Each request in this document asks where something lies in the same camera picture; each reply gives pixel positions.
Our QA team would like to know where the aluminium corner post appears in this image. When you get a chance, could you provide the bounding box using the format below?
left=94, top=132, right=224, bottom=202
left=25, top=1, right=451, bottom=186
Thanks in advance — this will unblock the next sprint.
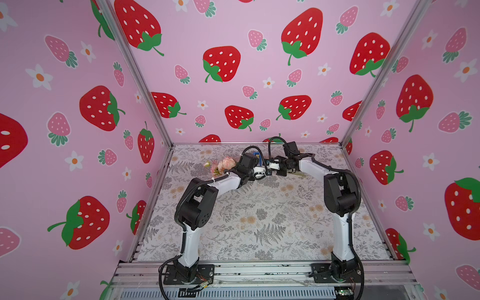
left=340, top=0, right=431, bottom=150
left=98, top=0, right=174, bottom=150

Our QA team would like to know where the aluminium corner post left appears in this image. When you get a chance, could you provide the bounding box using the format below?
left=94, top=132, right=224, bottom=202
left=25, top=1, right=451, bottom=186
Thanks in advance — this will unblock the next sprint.
left=98, top=0, right=174, bottom=150

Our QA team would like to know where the aluminium corner post right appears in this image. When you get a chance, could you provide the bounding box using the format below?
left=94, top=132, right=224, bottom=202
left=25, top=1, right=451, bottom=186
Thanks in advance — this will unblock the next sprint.
left=340, top=0, right=431, bottom=150

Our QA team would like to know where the blue tape dispenser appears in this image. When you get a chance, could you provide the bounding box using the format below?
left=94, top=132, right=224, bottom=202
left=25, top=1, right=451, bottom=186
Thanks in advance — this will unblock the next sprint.
left=253, top=151, right=263, bottom=161

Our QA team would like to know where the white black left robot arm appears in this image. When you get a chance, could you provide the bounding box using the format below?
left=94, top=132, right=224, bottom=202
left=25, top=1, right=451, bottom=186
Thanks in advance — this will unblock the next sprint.
left=159, top=153, right=271, bottom=285

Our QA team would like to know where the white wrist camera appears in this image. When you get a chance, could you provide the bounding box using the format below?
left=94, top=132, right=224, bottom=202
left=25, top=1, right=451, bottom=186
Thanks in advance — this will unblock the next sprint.
left=266, top=160, right=281, bottom=170
left=253, top=166, right=272, bottom=180

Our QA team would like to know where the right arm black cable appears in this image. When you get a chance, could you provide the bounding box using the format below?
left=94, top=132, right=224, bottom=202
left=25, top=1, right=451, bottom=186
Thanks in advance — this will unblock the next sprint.
left=267, top=135, right=365, bottom=300

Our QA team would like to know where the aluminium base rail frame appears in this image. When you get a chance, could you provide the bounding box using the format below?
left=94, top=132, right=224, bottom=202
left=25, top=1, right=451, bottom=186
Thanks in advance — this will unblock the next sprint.
left=106, top=261, right=427, bottom=300

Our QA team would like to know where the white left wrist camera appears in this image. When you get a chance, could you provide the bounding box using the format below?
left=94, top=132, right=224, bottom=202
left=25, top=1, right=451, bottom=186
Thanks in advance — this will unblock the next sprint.
left=253, top=166, right=272, bottom=180

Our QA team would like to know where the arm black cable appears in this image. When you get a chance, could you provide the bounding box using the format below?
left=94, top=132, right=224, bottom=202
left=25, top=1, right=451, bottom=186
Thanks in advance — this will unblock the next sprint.
left=157, top=145, right=269, bottom=300
left=267, top=135, right=365, bottom=300

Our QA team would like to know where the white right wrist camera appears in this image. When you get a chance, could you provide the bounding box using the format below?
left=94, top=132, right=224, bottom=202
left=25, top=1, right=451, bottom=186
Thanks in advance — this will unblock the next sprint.
left=266, top=160, right=281, bottom=170

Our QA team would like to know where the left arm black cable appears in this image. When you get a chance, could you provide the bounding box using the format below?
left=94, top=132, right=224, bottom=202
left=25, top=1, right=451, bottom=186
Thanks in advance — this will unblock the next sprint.
left=157, top=145, right=269, bottom=300

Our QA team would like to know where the artificial pink flower bouquet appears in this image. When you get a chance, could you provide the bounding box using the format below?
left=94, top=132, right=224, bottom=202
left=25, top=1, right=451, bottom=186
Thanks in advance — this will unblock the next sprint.
left=203, top=156, right=312, bottom=179

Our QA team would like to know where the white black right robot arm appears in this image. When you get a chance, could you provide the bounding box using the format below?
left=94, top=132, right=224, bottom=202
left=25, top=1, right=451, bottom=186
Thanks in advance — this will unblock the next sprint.
left=274, top=142, right=363, bottom=282

